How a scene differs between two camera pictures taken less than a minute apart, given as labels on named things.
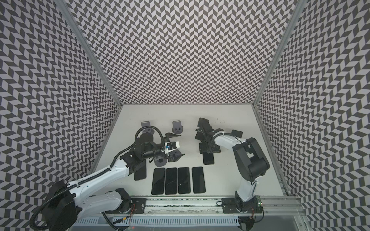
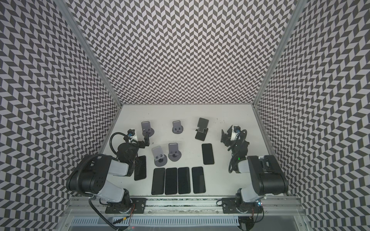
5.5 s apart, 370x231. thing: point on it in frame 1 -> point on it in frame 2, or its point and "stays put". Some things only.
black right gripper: [203, 147] -> [226, 137]
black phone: [171, 182] stays put
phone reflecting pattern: [140, 174] stays put
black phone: [208, 158] stays put
